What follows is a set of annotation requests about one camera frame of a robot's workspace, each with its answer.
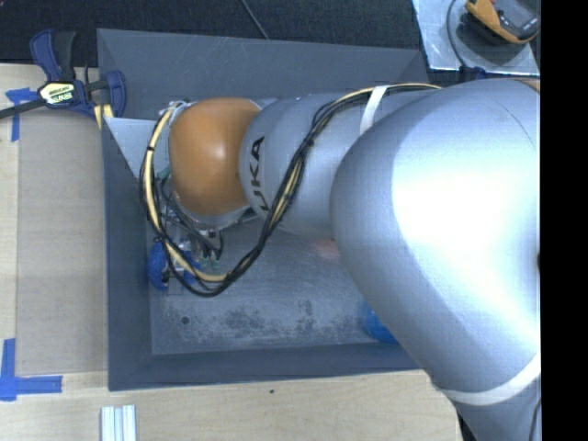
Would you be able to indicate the grey metal bin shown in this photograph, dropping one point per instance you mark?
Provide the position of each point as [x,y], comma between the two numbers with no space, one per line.
[275,310]

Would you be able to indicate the pale wood flat board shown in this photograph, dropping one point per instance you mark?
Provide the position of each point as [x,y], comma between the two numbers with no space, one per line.
[59,246]

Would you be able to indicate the blue ball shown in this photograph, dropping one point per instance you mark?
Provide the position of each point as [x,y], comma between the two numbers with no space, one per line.
[374,326]

